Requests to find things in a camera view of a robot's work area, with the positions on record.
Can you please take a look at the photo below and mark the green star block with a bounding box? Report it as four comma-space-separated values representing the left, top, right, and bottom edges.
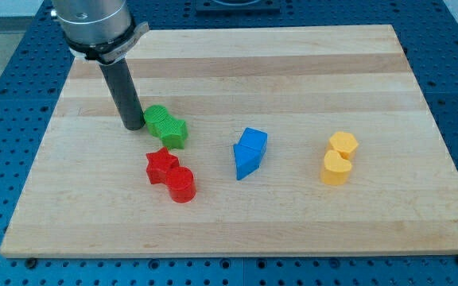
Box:
157, 115, 188, 149

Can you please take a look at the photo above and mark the green cylinder block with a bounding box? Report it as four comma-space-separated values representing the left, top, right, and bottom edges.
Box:
143, 105, 169, 137

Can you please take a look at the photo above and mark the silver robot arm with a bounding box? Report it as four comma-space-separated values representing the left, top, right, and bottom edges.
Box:
51, 0, 149, 65

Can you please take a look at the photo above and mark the blue cube block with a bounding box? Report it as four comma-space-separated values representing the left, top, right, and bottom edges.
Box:
238, 127, 268, 156

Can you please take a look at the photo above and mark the blue triangle block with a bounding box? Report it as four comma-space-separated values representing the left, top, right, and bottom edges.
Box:
233, 144, 263, 180

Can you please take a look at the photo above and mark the red cylinder block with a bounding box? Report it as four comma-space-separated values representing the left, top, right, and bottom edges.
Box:
165, 166, 196, 203

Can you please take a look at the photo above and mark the red star block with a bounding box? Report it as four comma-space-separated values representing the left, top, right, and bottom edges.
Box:
146, 147, 180, 184

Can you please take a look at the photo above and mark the wooden board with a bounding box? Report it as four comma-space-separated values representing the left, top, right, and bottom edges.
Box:
0, 25, 458, 258

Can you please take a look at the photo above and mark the yellow heart block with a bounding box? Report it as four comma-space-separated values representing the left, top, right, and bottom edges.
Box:
320, 149, 352, 186

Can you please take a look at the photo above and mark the yellow hexagon block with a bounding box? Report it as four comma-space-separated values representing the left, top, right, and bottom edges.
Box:
326, 131, 359, 160

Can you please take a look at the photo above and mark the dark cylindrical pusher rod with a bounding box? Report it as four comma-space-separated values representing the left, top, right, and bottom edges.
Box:
99, 59, 145, 130

